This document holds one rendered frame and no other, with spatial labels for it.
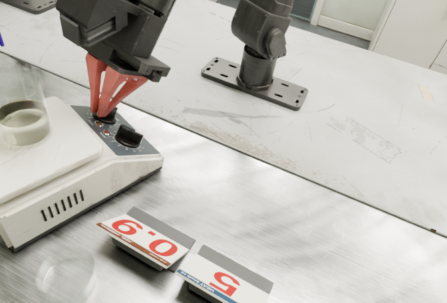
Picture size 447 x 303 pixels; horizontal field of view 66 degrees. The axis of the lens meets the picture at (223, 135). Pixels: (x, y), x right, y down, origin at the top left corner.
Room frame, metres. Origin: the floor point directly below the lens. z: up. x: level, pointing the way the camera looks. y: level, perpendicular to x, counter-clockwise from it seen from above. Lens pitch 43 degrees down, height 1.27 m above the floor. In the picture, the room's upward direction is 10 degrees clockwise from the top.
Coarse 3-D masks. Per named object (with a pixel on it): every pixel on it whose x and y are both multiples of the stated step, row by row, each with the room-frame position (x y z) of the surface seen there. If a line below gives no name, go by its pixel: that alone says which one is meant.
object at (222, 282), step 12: (192, 264) 0.17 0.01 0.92; (204, 264) 0.18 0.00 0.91; (204, 276) 0.16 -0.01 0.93; (216, 276) 0.17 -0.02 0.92; (228, 276) 0.17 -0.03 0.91; (216, 288) 0.15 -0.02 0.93; (228, 288) 0.15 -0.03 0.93; (240, 288) 0.16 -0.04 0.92; (252, 288) 0.17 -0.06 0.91; (240, 300) 0.14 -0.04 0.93; (252, 300) 0.15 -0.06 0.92
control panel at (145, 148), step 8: (80, 112) 0.33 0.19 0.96; (88, 112) 0.34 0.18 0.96; (88, 120) 0.32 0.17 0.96; (96, 120) 0.33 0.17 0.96; (120, 120) 0.36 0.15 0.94; (96, 128) 0.31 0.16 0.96; (104, 128) 0.32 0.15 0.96; (112, 128) 0.33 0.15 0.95; (104, 136) 0.30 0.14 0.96; (112, 136) 0.31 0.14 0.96; (112, 144) 0.29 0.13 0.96; (120, 144) 0.30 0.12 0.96; (144, 144) 0.32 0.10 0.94; (120, 152) 0.28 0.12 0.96; (128, 152) 0.29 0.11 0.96; (136, 152) 0.29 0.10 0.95; (144, 152) 0.30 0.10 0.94; (152, 152) 0.31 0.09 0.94
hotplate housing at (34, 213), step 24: (96, 168) 0.25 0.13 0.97; (120, 168) 0.26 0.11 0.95; (144, 168) 0.29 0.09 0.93; (48, 192) 0.20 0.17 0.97; (72, 192) 0.22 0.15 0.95; (96, 192) 0.24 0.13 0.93; (0, 216) 0.17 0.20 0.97; (24, 216) 0.18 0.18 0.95; (48, 216) 0.19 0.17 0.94; (72, 216) 0.21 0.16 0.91; (24, 240) 0.17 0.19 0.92
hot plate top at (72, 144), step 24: (72, 120) 0.29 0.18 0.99; (0, 144) 0.24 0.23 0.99; (48, 144) 0.25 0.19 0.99; (72, 144) 0.25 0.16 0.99; (96, 144) 0.26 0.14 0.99; (0, 168) 0.21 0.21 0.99; (24, 168) 0.21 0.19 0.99; (48, 168) 0.22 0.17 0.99; (72, 168) 0.23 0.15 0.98; (0, 192) 0.18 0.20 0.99; (24, 192) 0.19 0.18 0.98
